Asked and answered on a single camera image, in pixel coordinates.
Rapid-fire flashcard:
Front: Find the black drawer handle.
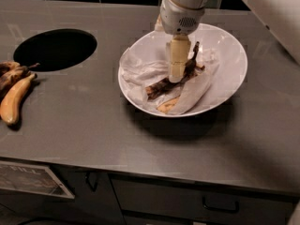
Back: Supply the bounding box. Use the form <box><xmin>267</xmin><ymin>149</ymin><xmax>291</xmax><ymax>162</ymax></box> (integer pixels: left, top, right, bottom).
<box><xmin>202</xmin><ymin>197</ymin><xmax>240</xmax><ymax>214</ymax></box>

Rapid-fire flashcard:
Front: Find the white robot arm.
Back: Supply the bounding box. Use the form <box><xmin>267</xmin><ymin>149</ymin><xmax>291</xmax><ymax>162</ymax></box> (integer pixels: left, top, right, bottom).
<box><xmin>158</xmin><ymin>0</ymin><xmax>300</xmax><ymax>63</ymax></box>

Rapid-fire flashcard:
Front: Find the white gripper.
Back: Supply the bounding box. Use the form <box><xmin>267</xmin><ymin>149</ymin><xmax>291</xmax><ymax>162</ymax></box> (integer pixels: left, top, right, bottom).
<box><xmin>155</xmin><ymin>0</ymin><xmax>205</xmax><ymax>83</ymax></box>

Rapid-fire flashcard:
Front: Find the white crumpled paper napkin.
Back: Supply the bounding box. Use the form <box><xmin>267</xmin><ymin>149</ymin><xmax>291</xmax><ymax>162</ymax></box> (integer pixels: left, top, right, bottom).
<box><xmin>119</xmin><ymin>49</ymin><xmax>219</xmax><ymax>116</ymax></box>

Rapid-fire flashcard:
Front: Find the yellow ripe banana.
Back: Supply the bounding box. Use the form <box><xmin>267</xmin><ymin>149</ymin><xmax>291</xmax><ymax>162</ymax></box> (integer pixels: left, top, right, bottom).
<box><xmin>0</xmin><ymin>73</ymin><xmax>37</xmax><ymax>126</ymax></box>

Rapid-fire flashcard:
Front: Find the black cabinet door handle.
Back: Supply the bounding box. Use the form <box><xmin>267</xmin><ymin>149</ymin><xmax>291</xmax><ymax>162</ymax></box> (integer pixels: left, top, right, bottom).
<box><xmin>85</xmin><ymin>172</ymin><xmax>98</xmax><ymax>192</ymax></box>

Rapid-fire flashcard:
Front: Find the yellow banana piece under napkin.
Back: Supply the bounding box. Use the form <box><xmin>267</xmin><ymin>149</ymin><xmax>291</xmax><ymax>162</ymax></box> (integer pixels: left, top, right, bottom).
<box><xmin>157</xmin><ymin>97</ymin><xmax>180</xmax><ymax>113</ymax></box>

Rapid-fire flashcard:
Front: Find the dark overripe banana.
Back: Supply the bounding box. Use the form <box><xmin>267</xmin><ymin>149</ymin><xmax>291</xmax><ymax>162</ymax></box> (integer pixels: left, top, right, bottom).
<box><xmin>0</xmin><ymin>61</ymin><xmax>20</xmax><ymax>77</ymax></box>

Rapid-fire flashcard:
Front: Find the framed label sign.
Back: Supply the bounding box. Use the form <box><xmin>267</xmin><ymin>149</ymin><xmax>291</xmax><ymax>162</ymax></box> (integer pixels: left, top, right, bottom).
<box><xmin>0</xmin><ymin>161</ymin><xmax>75</xmax><ymax>199</ymax></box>

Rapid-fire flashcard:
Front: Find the blackened banana peel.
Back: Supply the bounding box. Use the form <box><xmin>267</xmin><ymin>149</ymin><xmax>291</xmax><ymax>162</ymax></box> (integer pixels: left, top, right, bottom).
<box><xmin>145</xmin><ymin>41</ymin><xmax>200</xmax><ymax>100</ymax></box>

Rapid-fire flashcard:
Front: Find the white ceramic bowl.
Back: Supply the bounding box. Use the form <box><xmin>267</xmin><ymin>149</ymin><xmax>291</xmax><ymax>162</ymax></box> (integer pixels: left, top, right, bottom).
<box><xmin>129</xmin><ymin>23</ymin><xmax>248</xmax><ymax>118</ymax></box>

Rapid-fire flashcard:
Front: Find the brown spotted banana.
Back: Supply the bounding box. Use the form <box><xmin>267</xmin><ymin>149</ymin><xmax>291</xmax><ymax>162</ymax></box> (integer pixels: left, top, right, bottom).
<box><xmin>0</xmin><ymin>64</ymin><xmax>39</xmax><ymax>98</ymax></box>

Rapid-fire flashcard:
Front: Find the round black countertop hole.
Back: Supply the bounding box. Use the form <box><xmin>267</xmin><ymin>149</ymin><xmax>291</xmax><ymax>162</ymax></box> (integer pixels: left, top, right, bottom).
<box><xmin>13</xmin><ymin>28</ymin><xmax>98</xmax><ymax>72</ymax></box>

